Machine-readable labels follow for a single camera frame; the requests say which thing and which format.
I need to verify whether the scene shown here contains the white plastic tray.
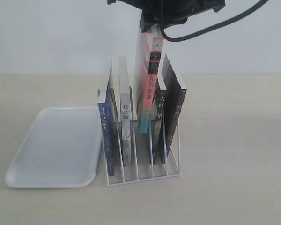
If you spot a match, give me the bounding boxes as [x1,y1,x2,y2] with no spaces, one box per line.
[5,107,102,188]

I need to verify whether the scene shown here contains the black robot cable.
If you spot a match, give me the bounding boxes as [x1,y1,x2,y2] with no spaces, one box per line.
[158,0,270,43]

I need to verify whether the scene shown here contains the white wire book rack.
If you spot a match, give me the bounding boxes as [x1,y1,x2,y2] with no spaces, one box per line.
[97,86,180,188]

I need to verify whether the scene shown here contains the black book white characters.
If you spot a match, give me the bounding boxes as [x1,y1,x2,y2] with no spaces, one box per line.
[151,74,167,164]

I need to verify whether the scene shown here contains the grey white spine book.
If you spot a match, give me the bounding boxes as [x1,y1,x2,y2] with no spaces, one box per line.
[118,56,132,166]

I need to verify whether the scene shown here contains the red teal spine book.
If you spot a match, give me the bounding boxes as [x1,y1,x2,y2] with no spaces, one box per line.
[133,24,164,134]

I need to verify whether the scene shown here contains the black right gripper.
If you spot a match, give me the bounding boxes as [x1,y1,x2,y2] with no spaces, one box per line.
[107,0,226,33]

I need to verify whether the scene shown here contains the blue moon cover book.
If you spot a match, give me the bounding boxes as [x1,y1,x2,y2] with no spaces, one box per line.
[98,61,116,176]

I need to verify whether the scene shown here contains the dark brown book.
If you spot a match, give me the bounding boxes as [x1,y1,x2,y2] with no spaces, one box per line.
[159,54,187,164]

